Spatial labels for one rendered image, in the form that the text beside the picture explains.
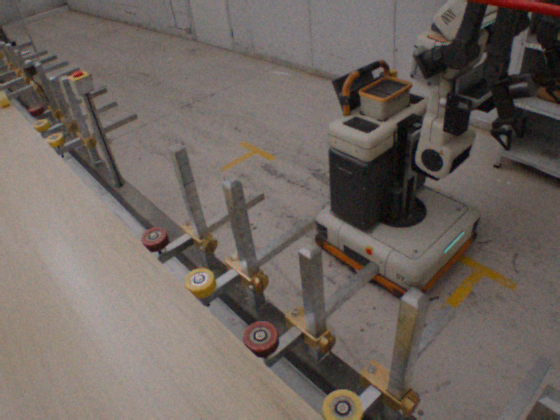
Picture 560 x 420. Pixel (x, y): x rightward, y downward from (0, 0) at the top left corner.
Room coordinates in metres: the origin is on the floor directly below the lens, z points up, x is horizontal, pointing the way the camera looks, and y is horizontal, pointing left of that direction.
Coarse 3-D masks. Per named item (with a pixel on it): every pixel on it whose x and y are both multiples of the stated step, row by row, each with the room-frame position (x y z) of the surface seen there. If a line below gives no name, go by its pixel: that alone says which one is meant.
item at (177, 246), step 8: (256, 192) 1.22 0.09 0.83; (248, 200) 1.18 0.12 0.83; (256, 200) 1.19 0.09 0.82; (248, 208) 1.17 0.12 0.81; (216, 216) 1.12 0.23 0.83; (224, 216) 1.11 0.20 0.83; (208, 224) 1.08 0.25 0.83; (216, 224) 1.09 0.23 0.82; (176, 240) 1.02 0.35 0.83; (184, 240) 1.02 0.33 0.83; (192, 240) 1.03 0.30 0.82; (168, 248) 0.99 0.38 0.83; (176, 248) 0.99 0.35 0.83; (184, 248) 1.01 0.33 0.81; (160, 256) 0.96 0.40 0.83; (168, 256) 0.97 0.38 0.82
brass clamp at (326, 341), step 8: (304, 312) 0.69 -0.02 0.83; (288, 320) 0.67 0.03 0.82; (296, 320) 0.67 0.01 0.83; (304, 320) 0.66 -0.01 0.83; (288, 328) 0.68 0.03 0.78; (304, 328) 0.64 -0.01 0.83; (328, 328) 0.63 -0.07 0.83; (304, 336) 0.63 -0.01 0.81; (312, 336) 0.61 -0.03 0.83; (320, 336) 0.61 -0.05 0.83; (328, 336) 0.61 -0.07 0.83; (312, 344) 0.61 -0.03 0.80; (320, 344) 0.59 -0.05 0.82; (328, 344) 0.59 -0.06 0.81
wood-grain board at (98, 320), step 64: (0, 128) 1.99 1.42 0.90; (0, 192) 1.35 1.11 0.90; (64, 192) 1.29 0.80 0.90; (0, 256) 0.97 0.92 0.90; (64, 256) 0.93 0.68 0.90; (128, 256) 0.90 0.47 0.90; (0, 320) 0.70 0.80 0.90; (64, 320) 0.68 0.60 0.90; (128, 320) 0.66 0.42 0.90; (192, 320) 0.65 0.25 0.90; (0, 384) 0.51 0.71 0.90; (64, 384) 0.50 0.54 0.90; (128, 384) 0.49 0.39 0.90; (192, 384) 0.47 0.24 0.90; (256, 384) 0.46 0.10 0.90
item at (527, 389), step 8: (544, 360) 0.44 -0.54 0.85; (536, 368) 0.42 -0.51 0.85; (544, 368) 0.42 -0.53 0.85; (528, 376) 0.41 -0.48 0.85; (536, 376) 0.40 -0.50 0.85; (544, 376) 0.40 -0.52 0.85; (528, 384) 0.39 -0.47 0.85; (536, 384) 0.39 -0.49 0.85; (520, 392) 0.38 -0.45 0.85; (528, 392) 0.37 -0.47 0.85; (512, 400) 0.36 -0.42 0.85; (520, 400) 0.36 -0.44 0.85; (528, 400) 0.36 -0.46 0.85; (512, 408) 0.35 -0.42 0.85; (520, 408) 0.34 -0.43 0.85; (504, 416) 0.33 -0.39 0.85; (512, 416) 0.33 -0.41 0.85
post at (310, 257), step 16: (304, 256) 0.62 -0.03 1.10; (320, 256) 0.62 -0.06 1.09; (304, 272) 0.62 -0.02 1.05; (320, 272) 0.62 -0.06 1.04; (304, 288) 0.63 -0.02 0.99; (320, 288) 0.62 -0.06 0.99; (304, 304) 0.63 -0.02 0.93; (320, 304) 0.62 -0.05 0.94; (320, 320) 0.62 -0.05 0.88; (320, 352) 0.61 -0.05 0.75
